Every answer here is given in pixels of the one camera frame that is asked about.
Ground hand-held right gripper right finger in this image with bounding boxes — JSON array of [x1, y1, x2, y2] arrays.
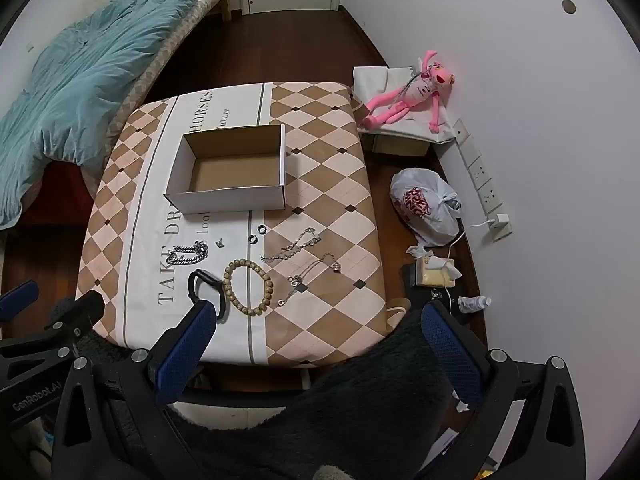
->
[[420, 302, 588, 480]]

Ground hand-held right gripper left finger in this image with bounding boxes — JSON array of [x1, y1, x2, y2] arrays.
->
[[50, 300, 218, 480]]

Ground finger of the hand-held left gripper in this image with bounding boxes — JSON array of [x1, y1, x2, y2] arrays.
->
[[0, 280, 40, 323], [44, 291, 106, 341]]

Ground black smart band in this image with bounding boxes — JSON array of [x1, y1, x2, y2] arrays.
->
[[187, 269, 230, 322]]

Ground wooden bead bracelet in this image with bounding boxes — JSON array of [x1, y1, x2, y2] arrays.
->
[[222, 258, 275, 317]]

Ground chunky silver chain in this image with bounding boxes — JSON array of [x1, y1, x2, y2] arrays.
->
[[166, 241, 210, 267]]

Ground silver necklace with pendant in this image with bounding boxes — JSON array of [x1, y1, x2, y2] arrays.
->
[[287, 251, 343, 292]]

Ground thin silver bracelet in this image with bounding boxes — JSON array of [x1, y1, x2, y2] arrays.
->
[[261, 227, 323, 262]]

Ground cardboard box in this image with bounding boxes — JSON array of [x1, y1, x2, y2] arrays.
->
[[164, 124, 287, 214]]

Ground yellow tissue box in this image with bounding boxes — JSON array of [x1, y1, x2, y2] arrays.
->
[[415, 255, 463, 288]]

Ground dark fuzzy pants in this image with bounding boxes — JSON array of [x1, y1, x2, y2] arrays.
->
[[75, 307, 506, 480]]

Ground white plastic bag red print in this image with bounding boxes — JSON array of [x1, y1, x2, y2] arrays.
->
[[390, 167, 461, 247]]

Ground white power strip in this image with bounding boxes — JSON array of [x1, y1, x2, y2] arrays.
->
[[452, 119, 503, 216]]

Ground checkered printed tablecloth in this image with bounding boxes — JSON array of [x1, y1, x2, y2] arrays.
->
[[76, 81, 391, 367]]

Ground brown cardboard carton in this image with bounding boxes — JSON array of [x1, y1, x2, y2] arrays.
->
[[361, 130, 431, 157]]

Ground light blue duvet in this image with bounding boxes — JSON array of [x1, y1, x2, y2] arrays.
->
[[0, 0, 233, 231]]

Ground pink plush toy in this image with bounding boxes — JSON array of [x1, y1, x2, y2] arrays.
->
[[361, 50, 457, 133]]

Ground white tote bag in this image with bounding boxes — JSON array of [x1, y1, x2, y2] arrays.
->
[[353, 65, 457, 143]]

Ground white charger cable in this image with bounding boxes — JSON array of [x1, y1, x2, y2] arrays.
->
[[445, 217, 496, 311]]

